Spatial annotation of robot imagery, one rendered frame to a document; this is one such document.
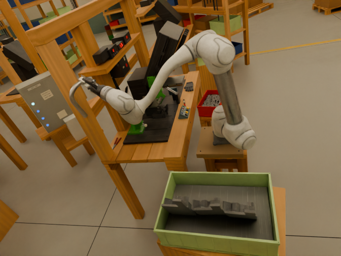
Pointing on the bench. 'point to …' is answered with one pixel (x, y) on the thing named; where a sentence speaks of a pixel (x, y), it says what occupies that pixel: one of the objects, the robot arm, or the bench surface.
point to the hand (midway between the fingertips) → (84, 82)
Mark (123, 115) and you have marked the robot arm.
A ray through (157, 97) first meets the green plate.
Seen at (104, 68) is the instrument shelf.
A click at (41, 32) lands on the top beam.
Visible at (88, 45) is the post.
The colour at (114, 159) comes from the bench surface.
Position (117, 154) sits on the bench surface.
